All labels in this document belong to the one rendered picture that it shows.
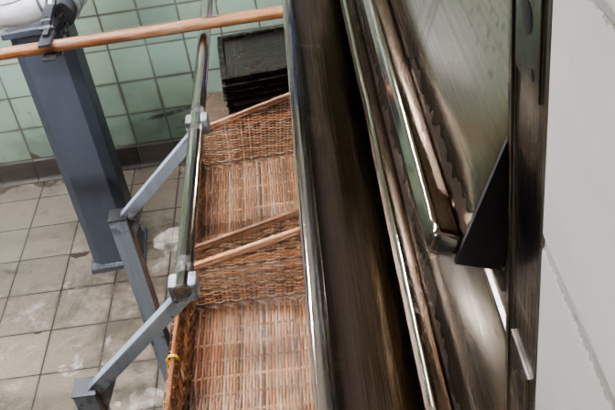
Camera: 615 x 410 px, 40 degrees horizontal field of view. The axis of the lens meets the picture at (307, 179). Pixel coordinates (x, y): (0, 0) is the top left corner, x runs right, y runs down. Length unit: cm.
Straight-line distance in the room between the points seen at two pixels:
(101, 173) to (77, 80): 36
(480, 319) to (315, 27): 87
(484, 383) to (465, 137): 24
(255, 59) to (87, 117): 62
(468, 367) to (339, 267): 29
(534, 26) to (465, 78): 18
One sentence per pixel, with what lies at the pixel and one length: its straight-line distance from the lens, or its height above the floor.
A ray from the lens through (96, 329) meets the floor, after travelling 309.
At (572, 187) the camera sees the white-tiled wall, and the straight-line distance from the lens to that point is 37.
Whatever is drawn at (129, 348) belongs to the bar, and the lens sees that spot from 149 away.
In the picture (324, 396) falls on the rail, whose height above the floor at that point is 143.
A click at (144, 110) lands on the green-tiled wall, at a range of 366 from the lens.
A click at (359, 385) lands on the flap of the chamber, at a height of 140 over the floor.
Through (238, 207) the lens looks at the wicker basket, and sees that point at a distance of 245.
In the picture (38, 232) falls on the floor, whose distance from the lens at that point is 361.
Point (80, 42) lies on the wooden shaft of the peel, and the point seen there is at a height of 120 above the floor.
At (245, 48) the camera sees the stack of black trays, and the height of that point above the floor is 83.
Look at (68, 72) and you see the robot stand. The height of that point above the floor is 83.
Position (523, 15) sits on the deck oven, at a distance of 42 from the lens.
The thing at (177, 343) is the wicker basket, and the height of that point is 72.
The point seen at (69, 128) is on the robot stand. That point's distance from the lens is 295.
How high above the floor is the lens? 208
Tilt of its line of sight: 37 degrees down
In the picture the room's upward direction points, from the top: 9 degrees counter-clockwise
